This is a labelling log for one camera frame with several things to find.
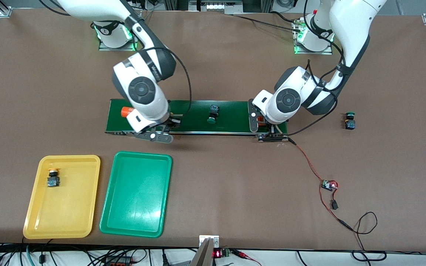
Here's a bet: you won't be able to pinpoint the black table cable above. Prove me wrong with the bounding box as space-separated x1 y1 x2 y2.
231 13 304 33

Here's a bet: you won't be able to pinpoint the black power strip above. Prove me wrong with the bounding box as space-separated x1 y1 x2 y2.
104 256 134 266

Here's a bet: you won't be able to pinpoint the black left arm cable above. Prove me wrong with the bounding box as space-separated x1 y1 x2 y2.
287 0 346 136

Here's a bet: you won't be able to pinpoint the yellow plastic tray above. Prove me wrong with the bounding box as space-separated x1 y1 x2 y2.
23 155 101 239

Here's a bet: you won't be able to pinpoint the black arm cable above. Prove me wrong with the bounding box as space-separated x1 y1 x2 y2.
287 0 346 136
139 46 192 117

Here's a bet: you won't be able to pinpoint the green plastic tray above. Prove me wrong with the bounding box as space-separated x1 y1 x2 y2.
99 151 173 238

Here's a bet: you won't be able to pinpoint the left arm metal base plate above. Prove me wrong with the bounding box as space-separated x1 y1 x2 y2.
294 18 333 55

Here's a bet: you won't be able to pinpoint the yellow push button green indicator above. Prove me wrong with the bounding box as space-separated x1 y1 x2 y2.
47 168 60 188

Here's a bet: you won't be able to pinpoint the red black clip leads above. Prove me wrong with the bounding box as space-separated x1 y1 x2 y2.
231 249 262 266

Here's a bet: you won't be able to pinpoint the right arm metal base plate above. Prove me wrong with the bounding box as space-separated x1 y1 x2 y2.
99 10 141 51

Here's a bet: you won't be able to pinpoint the aluminium camera mount post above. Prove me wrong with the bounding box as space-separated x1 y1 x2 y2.
190 235 220 266

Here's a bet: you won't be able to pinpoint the green conveyor belt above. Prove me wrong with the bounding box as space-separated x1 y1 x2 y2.
105 99 290 143

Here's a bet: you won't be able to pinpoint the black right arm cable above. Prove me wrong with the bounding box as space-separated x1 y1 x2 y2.
139 46 192 117

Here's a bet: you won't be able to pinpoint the red black conveyor wire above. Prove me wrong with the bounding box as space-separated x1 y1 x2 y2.
289 137 327 183

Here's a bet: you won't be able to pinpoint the thin black cable loop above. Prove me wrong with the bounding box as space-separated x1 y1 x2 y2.
346 212 387 262

